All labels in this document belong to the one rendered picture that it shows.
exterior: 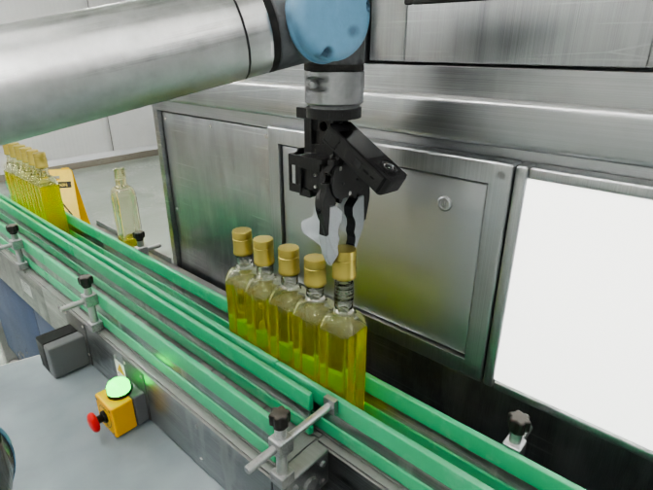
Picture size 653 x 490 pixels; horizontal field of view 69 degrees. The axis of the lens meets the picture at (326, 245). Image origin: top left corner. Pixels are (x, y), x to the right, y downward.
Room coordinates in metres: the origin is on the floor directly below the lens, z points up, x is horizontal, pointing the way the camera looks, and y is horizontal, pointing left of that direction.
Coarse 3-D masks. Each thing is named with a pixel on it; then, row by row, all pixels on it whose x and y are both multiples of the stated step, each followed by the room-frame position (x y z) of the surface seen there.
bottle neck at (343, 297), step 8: (336, 280) 0.62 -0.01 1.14; (352, 280) 0.62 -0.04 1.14; (336, 288) 0.61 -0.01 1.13; (344, 288) 0.60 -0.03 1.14; (352, 288) 0.61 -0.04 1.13; (336, 296) 0.61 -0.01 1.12; (344, 296) 0.60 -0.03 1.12; (352, 296) 0.61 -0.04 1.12; (336, 304) 0.61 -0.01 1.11; (344, 304) 0.60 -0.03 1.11; (352, 304) 0.61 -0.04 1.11; (336, 312) 0.61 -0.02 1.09; (344, 312) 0.60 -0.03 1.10
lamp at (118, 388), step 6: (114, 378) 0.76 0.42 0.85; (120, 378) 0.76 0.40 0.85; (126, 378) 0.76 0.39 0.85; (108, 384) 0.75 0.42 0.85; (114, 384) 0.74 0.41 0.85; (120, 384) 0.74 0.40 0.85; (126, 384) 0.75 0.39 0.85; (108, 390) 0.74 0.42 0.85; (114, 390) 0.73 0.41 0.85; (120, 390) 0.74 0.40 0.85; (126, 390) 0.74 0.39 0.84; (108, 396) 0.74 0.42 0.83; (114, 396) 0.73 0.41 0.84; (120, 396) 0.73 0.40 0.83; (126, 396) 0.74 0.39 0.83
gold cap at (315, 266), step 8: (312, 256) 0.66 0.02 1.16; (320, 256) 0.66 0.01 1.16; (304, 264) 0.65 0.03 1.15; (312, 264) 0.64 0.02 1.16; (320, 264) 0.64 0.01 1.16; (304, 272) 0.65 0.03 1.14; (312, 272) 0.64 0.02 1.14; (320, 272) 0.64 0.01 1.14; (304, 280) 0.65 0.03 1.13; (312, 280) 0.64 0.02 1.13; (320, 280) 0.64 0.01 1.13
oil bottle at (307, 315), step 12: (300, 300) 0.65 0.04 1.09; (324, 300) 0.65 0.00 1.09; (300, 312) 0.64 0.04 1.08; (312, 312) 0.63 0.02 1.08; (324, 312) 0.63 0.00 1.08; (300, 324) 0.64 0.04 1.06; (312, 324) 0.62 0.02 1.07; (300, 336) 0.64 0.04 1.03; (312, 336) 0.62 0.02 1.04; (300, 348) 0.64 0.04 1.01; (312, 348) 0.62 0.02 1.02; (300, 360) 0.64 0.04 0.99; (312, 360) 0.62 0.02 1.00; (300, 372) 0.64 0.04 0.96; (312, 372) 0.62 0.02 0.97
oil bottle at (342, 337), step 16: (336, 320) 0.60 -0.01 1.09; (352, 320) 0.60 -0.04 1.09; (320, 336) 0.61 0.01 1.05; (336, 336) 0.59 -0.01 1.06; (352, 336) 0.59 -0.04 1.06; (320, 352) 0.61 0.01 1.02; (336, 352) 0.59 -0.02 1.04; (352, 352) 0.59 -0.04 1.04; (320, 368) 0.61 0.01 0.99; (336, 368) 0.59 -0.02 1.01; (352, 368) 0.59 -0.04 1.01; (320, 384) 0.61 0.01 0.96; (336, 384) 0.59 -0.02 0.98; (352, 384) 0.59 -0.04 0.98; (352, 400) 0.59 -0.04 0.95
